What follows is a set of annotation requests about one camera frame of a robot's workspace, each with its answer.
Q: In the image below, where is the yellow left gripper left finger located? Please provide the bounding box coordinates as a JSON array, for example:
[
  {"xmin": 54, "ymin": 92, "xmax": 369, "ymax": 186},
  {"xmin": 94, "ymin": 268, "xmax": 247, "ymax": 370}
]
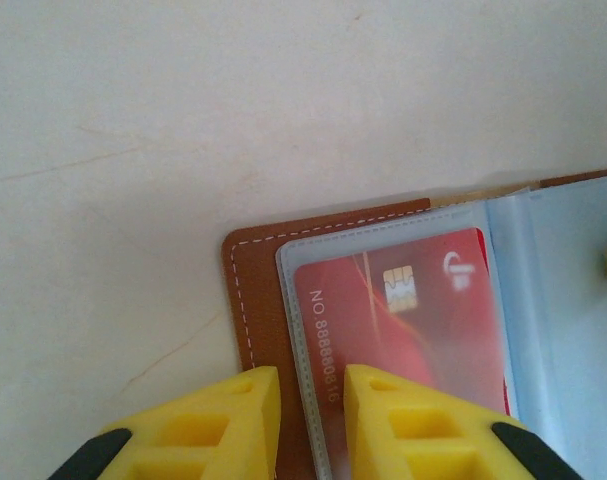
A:
[{"xmin": 47, "ymin": 365, "xmax": 282, "ymax": 480}]

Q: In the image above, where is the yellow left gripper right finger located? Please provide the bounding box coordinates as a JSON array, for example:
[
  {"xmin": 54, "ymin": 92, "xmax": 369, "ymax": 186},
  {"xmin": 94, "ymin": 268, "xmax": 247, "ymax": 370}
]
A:
[{"xmin": 343, "ymin": 363, "xmax": 584, "ymax": 480}]

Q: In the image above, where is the red credit card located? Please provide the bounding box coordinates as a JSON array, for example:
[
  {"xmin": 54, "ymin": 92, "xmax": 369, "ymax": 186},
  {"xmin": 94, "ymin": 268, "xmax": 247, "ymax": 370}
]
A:
[{"xmin": 292, "ymin": 227, "xmax": 515, "ymax": 419}]

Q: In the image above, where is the brown leather card holder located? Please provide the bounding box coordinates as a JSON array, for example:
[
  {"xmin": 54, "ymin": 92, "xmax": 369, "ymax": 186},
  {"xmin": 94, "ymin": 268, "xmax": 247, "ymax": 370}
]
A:
[{"xmin": 221, "ymin": 167, "xmax": 607, "ymax": 480}]

